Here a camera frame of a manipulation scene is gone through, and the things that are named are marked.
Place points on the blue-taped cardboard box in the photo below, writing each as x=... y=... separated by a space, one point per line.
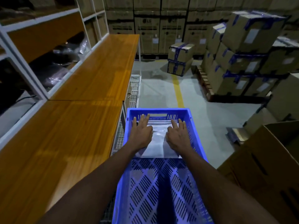
x=181 y=51
x=178 y=67

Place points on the person's right thumb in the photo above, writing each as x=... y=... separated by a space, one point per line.
x=169 y=132

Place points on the person's left thumb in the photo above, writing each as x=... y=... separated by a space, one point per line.
x=151 y=131

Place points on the stack of blue-taped cardboard boxes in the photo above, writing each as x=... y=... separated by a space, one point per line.
x=252 y=32

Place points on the black device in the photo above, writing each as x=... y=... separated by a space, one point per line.
x=9 y=90

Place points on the blue perforated plastic crate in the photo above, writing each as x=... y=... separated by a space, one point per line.
x=163 y=186

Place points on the person's left forearm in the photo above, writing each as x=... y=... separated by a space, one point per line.
x=93 y=188

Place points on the person's right forearm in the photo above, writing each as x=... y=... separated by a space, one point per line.
x=222 y=193

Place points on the person's right middle finger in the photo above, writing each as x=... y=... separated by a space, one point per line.
x=180 y=123

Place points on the person's left middle finger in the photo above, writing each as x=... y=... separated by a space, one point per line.
x=141 y=120

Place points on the large open cardboard box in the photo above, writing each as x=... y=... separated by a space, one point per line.
x=261 y=172

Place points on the dark plastic-wrapped goods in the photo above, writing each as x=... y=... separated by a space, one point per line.
x=58 y=58

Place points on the stack of white plastic bags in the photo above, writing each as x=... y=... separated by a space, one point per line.
x=158 y=146

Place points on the person's right hand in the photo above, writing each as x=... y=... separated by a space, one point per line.
x=179 y=139

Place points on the flat cardboard piece with tape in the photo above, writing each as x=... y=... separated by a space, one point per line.
x=237 y=135

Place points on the white metal shelf frame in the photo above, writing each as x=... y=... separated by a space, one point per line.
x=43 y=19

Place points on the low plain cardboard box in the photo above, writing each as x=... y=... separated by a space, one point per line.
x=259 y=121

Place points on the person's left hand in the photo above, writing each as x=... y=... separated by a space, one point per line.
x=140 y=135

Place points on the row of large printed cartons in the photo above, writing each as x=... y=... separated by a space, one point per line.
x=147 y=32

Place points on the wooden pallet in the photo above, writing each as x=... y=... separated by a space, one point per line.
x=206 y=84

